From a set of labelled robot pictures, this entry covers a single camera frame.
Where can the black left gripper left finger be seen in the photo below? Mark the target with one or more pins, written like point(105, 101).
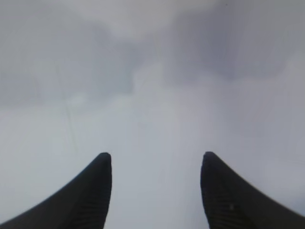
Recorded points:
point(83, 203)

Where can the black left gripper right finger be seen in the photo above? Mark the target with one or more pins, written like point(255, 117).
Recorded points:
point(230, 202)

